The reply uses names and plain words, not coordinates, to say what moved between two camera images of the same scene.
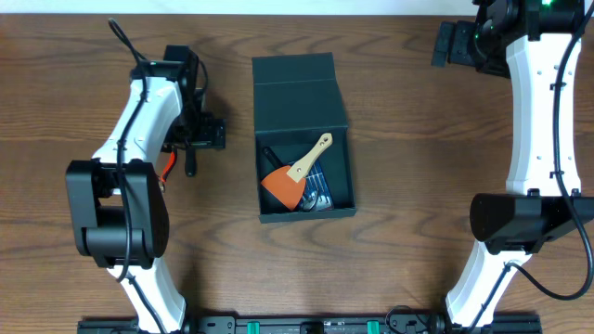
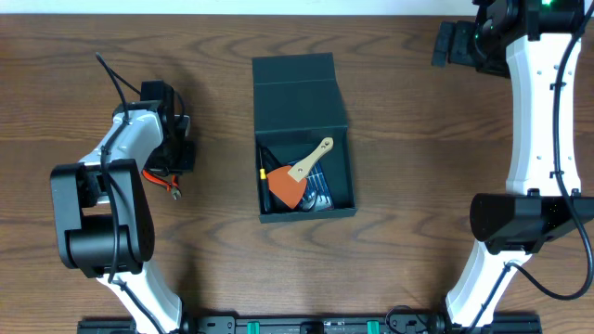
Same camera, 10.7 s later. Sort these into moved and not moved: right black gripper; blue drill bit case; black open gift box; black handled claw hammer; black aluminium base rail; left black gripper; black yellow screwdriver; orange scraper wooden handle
Moved: black handled claw hammer; black yellow screwdriver; left black gripper
Not moved: blue drill bit case; right black gripper; black aluminium base rail; black open gift box; orange scraper wooden handle
